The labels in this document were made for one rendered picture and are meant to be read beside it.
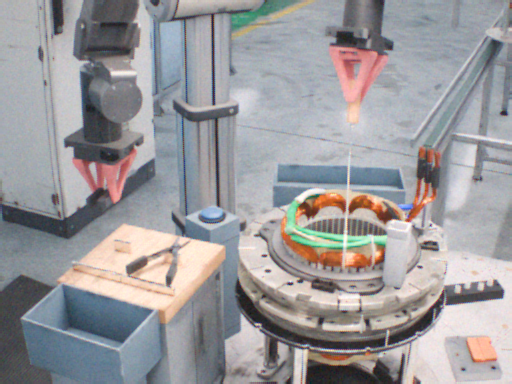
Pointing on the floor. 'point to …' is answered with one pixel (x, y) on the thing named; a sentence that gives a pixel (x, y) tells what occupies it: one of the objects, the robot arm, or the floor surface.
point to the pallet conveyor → (442, 135)
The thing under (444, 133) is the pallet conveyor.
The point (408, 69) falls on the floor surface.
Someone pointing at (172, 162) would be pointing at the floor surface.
